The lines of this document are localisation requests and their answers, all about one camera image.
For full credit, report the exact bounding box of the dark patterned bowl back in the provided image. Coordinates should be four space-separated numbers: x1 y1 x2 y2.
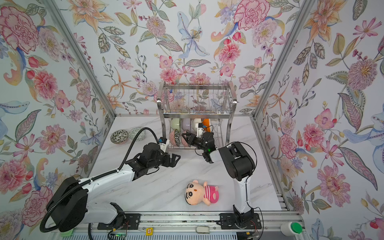
110 130 129 145

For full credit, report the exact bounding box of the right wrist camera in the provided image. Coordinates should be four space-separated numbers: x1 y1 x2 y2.
196 123 207 138

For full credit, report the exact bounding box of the yellow sticker on rail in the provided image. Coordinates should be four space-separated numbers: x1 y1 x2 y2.
146 228 154 236

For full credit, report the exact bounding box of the black corrugated cable conduit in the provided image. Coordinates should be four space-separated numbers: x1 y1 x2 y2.
39 127 160 233

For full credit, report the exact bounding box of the lilac purple bowl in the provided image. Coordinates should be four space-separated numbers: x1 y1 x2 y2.
181 119 192 132

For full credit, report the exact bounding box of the dark patterned bowl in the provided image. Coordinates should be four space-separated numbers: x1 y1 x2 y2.
180 131 190 147
110 130 129 145
170 129 181 147

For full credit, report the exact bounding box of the green emergency button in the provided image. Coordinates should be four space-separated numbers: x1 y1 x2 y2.
280 222 303 237

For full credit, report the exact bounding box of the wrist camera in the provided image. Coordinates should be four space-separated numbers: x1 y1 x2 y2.
196 123 207 138
159 137 170 153

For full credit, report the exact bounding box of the left aluminium corner post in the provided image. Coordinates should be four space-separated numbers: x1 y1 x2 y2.
43 0 117 120

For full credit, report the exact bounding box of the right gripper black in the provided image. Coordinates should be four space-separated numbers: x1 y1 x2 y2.
183 133 209 154

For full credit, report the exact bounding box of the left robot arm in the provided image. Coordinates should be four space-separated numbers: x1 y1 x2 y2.
40 143 181 233

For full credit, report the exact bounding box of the steel two-tier dish rack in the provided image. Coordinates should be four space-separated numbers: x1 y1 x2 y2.
156 82 238 147

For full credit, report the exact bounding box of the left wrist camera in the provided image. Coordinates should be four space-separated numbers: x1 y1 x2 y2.
159 137 170 153

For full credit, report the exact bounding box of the white bowl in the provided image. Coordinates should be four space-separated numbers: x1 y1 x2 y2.
202 119 212 133

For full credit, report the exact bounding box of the aluminium corner post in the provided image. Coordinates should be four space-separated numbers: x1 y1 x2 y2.
43 0 117 120
253 0 314 120

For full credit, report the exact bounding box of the light green bowl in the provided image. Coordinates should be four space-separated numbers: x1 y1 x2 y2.
170 118 181 132

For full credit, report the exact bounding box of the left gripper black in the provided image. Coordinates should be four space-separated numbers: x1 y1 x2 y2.
147 152 182 170

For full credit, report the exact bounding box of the cream bowl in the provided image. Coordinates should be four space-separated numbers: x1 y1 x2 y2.
192 119 202 131

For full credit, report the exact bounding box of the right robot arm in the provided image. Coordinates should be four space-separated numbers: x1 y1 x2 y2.
182 132 262 231

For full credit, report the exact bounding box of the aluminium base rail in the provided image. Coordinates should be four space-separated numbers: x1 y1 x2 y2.
49 210 302 233

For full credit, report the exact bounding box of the pale green patterned bowl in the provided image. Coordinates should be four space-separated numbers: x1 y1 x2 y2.
129 127 146 141

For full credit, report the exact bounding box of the grey clip on rail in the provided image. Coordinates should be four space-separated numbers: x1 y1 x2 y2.
196 226 210 234

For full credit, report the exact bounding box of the right aluminium corner post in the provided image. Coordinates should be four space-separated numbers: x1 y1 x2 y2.
253 0 314 120

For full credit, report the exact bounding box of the green tag on rail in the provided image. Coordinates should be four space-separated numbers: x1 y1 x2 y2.
61 229 73 238

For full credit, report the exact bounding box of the cartoon boy plush doll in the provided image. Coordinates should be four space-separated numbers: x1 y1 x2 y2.
185 180 220 206

